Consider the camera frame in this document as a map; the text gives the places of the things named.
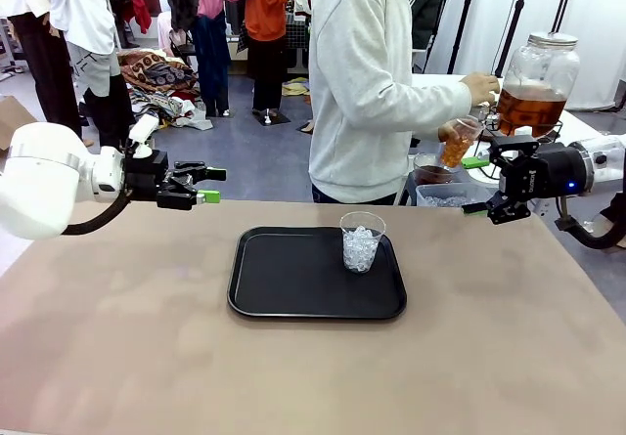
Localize tall clear iced plastic cup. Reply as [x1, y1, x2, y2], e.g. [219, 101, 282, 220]
[439, 115, 484, 170]

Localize short clear iced plastic cup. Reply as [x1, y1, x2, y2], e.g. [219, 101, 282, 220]
[339, 211, 386, 275]

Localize brown cardboard box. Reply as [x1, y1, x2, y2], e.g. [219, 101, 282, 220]
[0, 95, 39, 152]

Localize pile of patterned cloths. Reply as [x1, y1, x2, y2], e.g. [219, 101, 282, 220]
[116, 48, 215, 136]

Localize black stand pole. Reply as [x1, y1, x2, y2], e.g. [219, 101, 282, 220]
[493, 0, 534, 77]
[447, 0, 481, 75]
[550, 0, 578, 35]

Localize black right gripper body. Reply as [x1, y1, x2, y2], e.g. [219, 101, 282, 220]
[498, 141, 592, 202]

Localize clear plastic ice bin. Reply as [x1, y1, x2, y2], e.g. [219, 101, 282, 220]
[415, 183, 490, 207]

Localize red hanging garment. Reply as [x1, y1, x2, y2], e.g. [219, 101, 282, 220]
[130, 0, 153, 35]

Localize orange top on mannequin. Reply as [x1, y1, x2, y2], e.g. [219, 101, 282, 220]
[243, 0, 291, 119]

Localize black plastic serving tray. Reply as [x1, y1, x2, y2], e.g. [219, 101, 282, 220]
[227, 226, 408, 322]

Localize person white shirt grey trousers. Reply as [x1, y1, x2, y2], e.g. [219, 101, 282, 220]
[46, 0, 137, 151]

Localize glass drink dispenser with tea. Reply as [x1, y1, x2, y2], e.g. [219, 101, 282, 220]
[481, 32, 582, 139]

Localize person white jacket black trousers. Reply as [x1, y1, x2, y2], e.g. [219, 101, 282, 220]
[0, 0, 83, 139]

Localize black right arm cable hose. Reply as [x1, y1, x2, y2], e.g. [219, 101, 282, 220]
[555, 193, 626, 250]

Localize black grid pattern skirt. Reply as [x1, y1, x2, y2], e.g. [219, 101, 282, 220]
[285, 12, 314, 51]

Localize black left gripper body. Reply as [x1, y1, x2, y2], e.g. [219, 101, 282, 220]
[123, 150, 200, 211]

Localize yellow cloth on floor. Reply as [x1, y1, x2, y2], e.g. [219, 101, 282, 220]
[282, 76, 312, 98]

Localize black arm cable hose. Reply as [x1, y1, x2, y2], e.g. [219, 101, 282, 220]
[555, 193, 626, 250]
[63, 190, 133, 237]

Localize person's right forearm grey sleeve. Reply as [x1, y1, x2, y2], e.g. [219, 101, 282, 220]
[405, 80, 473, 123]

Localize person's right hand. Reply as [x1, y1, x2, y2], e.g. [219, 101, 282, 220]
[459, 72, 502, 109]

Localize person in dark green jacket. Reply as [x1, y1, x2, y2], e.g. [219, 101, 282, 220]
[400, 0, 447, 51]

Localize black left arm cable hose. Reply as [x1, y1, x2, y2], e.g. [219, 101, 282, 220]
[63, 190, 133, 237]

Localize person in grey sweatshirt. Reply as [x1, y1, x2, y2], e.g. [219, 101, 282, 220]
[308, 0, 473, 205]

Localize brown round bowl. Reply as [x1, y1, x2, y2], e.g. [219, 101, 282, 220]
[413, 152, 461, 186]

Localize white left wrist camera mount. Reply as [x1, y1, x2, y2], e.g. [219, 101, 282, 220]
[127, 114, 161, 160]

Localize person's left hand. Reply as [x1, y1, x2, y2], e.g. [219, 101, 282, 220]
[437, 119, 469, 146]

